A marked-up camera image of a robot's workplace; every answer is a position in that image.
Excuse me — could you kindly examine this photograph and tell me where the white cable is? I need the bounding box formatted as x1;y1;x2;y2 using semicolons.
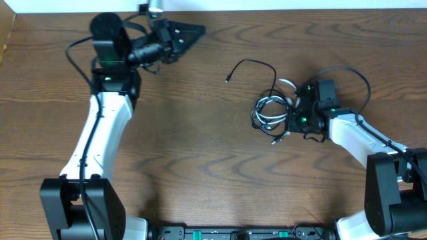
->
254;78;301;145

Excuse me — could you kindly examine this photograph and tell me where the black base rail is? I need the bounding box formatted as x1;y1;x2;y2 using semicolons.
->
146;223;352;240

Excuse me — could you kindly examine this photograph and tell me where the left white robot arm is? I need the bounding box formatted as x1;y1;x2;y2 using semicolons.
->
39;13;205;239

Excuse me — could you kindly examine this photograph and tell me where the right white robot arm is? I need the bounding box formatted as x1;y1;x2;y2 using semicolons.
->
288;79;426;239

